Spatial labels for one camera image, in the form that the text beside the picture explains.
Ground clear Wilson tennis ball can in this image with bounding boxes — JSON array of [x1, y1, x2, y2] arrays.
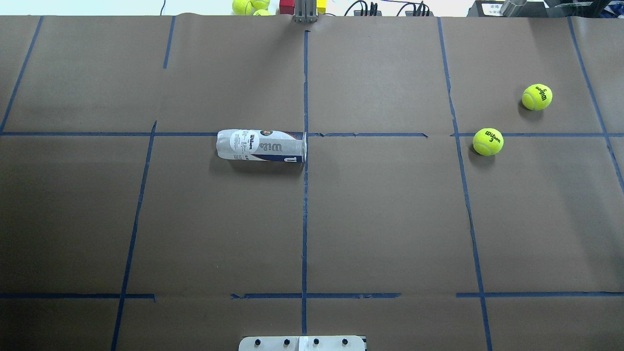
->
[[216, 129, 308, 163]]

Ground tennis ball marked 3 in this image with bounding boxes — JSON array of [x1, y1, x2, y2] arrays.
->
[[472, 128, 505, 156]]

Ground background tennis ball lower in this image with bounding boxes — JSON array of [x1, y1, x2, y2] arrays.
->
[[253, 9, 272, 16]]

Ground background tennis ball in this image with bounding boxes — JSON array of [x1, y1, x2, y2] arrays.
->
[[232, 0, 255, 16], [253, 9, 272, 16], [251, 0, 270, 10]]

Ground background tennis ball upper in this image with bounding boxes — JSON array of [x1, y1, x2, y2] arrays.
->
[[251, 0, 270, 10]]

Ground background tennis ball left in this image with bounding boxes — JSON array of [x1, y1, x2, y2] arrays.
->
[[232, 0, 255, 16]]

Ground far right tennis ball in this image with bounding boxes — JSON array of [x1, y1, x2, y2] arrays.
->
[[521, 83, 553, 111]]

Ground black connector block left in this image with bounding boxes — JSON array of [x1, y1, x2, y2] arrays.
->
[[345, 0, 383, 17]]

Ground black connector block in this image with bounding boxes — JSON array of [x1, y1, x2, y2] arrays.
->
[[404, 2, 434, 17], [345, 0, 383, 17]]

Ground red block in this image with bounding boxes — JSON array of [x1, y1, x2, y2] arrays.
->
[[278, 0, 295, 15]]

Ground yellow block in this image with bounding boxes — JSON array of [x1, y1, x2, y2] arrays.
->
[[316, 0, 328, 14]]

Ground black connector block right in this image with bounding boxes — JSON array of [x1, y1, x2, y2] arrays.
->
[[404, 2, 434, 17]]

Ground brown paper table cover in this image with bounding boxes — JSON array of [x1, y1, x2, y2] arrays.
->
[[1, 14, 623, 351]]

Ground aluminium frame post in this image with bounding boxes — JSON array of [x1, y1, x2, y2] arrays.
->
[[292, 0, 318, 23]]

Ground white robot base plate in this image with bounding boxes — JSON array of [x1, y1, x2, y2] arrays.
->
[[238, 335, 368, 351]]

